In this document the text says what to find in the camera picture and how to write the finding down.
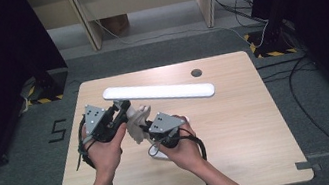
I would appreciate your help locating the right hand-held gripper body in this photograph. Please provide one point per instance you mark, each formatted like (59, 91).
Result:
(164, 124)

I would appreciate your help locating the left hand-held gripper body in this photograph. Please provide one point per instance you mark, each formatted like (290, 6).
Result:
(94, 117)

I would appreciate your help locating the beige cloth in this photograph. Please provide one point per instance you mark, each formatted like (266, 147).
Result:
(137, 124)

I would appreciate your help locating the white desk lamp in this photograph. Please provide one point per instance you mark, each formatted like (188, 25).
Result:
(159, 91)

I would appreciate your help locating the person's right hand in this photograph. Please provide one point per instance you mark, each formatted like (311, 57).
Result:
(186, 156)

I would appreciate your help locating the person's left hand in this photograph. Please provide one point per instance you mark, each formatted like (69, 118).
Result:
(107, 156)

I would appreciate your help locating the black stand base hazard tape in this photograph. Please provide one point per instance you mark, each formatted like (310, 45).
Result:
(50, 86)
(271, 44)

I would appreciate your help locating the dark round table grommet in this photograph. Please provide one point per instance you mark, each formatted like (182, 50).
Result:
(196, 73)

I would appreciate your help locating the brown cardboard box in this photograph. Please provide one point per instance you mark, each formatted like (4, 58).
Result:
(115, 24)

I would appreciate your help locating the grey tape piece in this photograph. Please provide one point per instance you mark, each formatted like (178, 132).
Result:
(306, 165)

